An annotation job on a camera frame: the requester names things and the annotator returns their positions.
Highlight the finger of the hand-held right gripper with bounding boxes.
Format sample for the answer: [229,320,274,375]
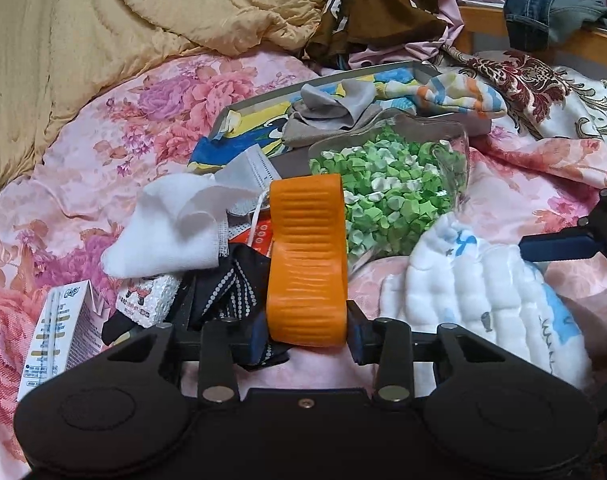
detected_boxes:
[518,187,607,264]

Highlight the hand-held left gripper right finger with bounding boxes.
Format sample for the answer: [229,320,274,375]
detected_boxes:
[346,300,504,403]

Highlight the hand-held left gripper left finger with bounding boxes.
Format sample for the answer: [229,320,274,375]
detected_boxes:
[106,312,269,405]

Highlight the orange ribbed plastic piece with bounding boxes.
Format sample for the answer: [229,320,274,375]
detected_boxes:
[266,172,351,348]

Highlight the small white sparkly packet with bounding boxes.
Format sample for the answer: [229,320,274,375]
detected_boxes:
[116,272,181,328]

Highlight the grey face mask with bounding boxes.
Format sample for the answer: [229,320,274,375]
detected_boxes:
[203,144,284,226]

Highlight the striped sock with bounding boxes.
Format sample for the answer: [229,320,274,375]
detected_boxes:
[373,71,508,121]

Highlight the taupe drawstring pouch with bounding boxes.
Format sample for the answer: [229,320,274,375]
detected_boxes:
[282,107,384,148]

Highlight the cartoon printed box tray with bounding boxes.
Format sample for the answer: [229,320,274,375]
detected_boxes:
[206,60,489,171]

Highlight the white quilted cloth blue print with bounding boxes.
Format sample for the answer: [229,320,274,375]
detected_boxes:
[381,212,594,391]

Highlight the white gauze cloth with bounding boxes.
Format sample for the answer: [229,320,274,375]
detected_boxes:
[100,175,231,278]

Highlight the glass jar of paper stars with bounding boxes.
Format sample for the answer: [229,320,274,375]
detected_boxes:
[308,112,471,266]

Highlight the small white carton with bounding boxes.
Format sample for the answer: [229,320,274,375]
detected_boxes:
[17,280,119,403]

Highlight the pink floral bed sheet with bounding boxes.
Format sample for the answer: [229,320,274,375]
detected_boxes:
[0,50,607,466]

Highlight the grey green garment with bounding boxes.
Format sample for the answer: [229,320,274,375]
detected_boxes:
[548,0,607,46]

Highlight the blue jeans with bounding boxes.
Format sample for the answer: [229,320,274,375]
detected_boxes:
[503,0,567,53]

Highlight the brown multicolour striped garment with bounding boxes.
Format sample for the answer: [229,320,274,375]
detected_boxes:
[308,0,484,68]

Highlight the yellow blanket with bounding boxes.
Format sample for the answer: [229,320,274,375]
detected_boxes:
[0,0,334,206]

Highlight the wooden bed frame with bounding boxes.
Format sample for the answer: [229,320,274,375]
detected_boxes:
[456,2,607,73]

